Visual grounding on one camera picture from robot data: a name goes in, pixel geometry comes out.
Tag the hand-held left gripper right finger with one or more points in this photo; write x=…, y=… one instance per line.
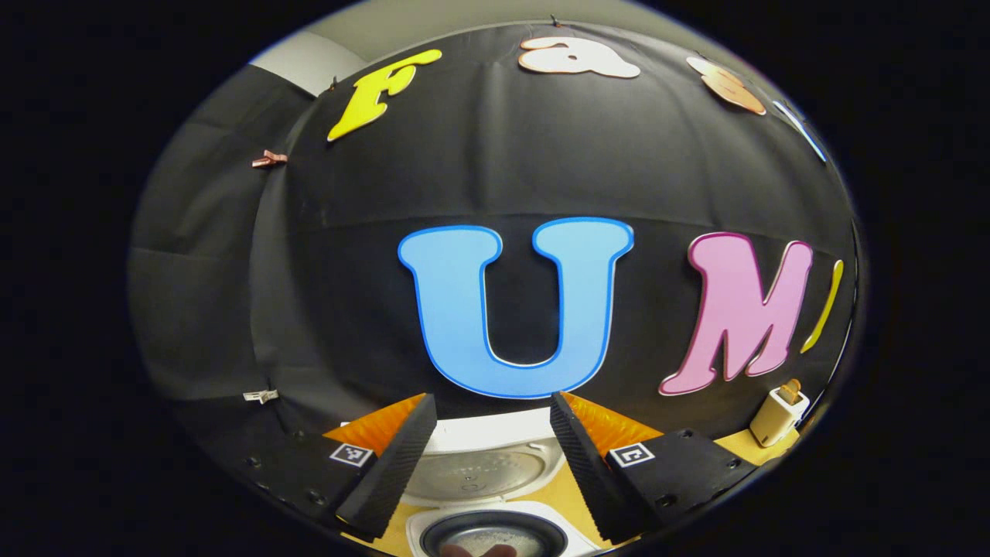
x=584, y=472

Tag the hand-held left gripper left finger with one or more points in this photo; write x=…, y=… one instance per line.
x=394, y=472

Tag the white rice cooker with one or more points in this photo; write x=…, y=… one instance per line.
x=479, y=472

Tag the white rice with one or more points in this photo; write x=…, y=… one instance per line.
x=499, y=535

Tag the white chopstick holder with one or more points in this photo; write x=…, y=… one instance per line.
x=773, y=422

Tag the white clip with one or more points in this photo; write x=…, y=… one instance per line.
x=261, y=396

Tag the black backdrop cloth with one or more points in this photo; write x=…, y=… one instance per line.
x=503, y=155

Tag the copper clip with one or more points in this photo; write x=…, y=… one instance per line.
x=269, y=159

